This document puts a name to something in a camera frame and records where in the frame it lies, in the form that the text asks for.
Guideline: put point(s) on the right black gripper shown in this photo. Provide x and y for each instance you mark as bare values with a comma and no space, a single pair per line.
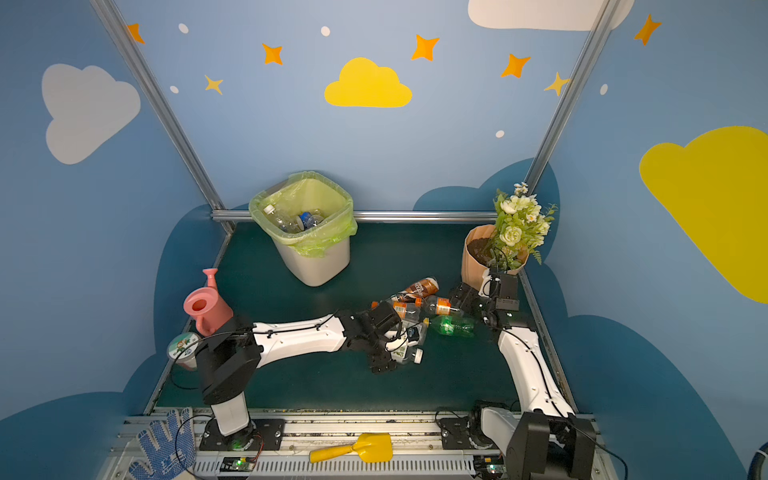
471,300

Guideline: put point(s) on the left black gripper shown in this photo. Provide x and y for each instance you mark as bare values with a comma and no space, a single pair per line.
387,346

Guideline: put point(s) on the orange label bottle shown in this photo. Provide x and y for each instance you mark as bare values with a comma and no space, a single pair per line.
439,306

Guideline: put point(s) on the green plastic bottle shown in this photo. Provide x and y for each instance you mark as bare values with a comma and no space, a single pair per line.
452,326

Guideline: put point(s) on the brown tea bottle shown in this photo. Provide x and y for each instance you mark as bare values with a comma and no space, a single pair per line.
418,290

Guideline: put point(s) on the small blue label bottle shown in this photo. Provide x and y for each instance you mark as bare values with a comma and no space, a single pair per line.
311,219

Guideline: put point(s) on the orange cap bottle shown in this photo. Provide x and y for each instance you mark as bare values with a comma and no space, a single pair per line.
407,311

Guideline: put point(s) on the lime label jar bottle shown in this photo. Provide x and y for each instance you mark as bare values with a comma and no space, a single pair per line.
407,354

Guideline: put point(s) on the clear bottle white cap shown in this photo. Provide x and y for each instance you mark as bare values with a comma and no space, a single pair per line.
283,221

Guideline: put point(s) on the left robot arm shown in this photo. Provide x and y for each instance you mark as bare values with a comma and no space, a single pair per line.
229,358

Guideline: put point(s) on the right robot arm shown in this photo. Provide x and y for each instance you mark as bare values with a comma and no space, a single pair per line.
545,439

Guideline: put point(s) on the white trash bin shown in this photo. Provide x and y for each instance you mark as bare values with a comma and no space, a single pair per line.
313,262

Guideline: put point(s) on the green plastic bin liner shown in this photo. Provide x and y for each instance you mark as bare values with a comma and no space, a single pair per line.
306,191

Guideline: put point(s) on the white artificial flowers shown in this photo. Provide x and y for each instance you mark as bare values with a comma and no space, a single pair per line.
520,229

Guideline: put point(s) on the yellow plastic shovel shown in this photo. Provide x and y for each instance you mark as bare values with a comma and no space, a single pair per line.
369,447

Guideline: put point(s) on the pink watering can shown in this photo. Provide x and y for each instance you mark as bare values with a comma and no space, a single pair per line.
206,306

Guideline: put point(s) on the right controller board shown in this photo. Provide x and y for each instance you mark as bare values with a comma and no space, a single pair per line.
488,467

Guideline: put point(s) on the controller board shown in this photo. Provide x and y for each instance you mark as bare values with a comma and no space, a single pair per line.
238,464
488,467

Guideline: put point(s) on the left controller board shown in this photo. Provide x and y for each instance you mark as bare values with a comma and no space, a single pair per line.
238,464

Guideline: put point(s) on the blue dotted work glove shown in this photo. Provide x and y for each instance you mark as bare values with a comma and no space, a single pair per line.
169,448

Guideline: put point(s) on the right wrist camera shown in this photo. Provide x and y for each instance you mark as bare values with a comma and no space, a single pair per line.
486,286

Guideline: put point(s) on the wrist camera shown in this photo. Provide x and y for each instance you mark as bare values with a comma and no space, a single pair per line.
486,286
399,346

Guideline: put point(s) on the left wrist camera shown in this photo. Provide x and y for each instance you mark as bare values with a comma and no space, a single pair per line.
399,346

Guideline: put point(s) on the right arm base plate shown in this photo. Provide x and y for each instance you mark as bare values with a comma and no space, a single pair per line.
455,433

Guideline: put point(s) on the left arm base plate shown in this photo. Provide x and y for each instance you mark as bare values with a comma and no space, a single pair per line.
260,434

